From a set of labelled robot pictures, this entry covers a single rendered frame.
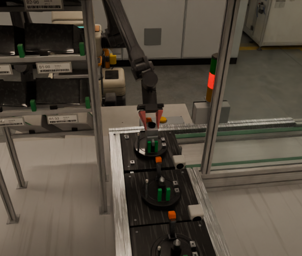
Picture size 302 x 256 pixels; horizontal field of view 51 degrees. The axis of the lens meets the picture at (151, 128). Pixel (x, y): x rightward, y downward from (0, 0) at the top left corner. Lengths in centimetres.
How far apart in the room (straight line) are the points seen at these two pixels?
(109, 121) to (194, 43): 286
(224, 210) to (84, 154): 66
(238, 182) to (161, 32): 316
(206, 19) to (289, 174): 317
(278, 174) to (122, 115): 84
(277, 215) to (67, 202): 79
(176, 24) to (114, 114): 266
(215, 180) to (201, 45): 329
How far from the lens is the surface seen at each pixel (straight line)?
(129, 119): 169
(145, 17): 416
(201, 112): 109
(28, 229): 123
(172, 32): 426
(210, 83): 104
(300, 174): 143
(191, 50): 440
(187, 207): 107
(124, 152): 129
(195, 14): 426
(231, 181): 130
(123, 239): 103
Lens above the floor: 179
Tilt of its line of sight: 35 degrees down
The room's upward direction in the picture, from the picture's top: 2 degrees clockwise
